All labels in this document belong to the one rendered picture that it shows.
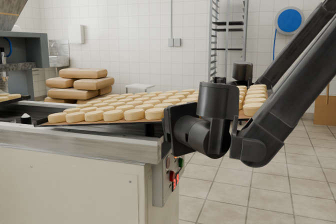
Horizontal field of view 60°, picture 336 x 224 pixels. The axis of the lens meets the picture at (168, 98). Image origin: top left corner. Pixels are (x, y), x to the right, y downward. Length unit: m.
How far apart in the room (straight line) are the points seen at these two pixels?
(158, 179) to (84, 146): 0.21
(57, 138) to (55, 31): 5.39
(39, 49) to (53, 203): 0.76
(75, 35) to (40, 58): 4.32
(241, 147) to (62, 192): 0.57
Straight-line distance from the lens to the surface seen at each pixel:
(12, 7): 1.41
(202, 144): 0.49
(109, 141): 0.77
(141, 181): 0.76
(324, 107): 4.63
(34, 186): 0.95
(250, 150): 0.47
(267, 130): 0.48
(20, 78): 1.56
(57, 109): 1.21
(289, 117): 0.49
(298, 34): 1.04
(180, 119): 0.56
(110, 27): 5.49
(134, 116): 0.70
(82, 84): 4.67
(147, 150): 0.73
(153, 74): 5.15
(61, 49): 6.08
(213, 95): 0.48
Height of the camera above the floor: 1.13
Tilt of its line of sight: 11 degrees down
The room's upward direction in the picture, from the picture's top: straight up
